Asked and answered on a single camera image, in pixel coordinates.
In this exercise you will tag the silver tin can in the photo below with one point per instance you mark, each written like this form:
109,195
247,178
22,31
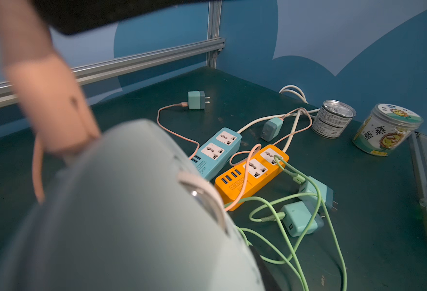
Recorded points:
332,119

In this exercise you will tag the aluminium frame rail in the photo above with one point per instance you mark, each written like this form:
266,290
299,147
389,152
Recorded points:
89,74

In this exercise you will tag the teal charger with green cable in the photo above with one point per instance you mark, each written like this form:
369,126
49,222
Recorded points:
297,216

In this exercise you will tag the teal power strip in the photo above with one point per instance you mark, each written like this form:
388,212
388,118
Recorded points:
216,152

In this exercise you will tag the orange power strip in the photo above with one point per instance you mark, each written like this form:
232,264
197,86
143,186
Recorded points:
263,167

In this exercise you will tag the pale green wireless mouse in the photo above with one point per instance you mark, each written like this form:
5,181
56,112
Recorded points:
131,214

